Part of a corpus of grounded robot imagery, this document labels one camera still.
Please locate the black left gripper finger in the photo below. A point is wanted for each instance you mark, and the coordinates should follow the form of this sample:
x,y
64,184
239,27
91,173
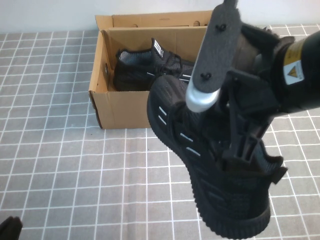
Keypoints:
x,y
17,228
4,231

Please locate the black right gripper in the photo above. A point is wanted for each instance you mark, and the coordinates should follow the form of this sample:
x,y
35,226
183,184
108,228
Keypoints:
x,y
252,100

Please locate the black knit sneaker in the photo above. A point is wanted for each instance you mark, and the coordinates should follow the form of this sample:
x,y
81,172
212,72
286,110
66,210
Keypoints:
x,y
225,200
135,75

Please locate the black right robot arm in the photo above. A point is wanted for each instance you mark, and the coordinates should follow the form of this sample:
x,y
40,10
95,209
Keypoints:
x,y
305,72

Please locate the brown cardboard shoe box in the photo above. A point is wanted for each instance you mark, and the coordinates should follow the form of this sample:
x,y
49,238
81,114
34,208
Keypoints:
x,y
125,110

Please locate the grey grid tablecloth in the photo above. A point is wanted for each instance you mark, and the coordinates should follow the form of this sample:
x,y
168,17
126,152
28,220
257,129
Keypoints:
x,y
75,175

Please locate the silver wrist camera black plate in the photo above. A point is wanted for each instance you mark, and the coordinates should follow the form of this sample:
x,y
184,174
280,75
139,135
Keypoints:
x,y
215,50

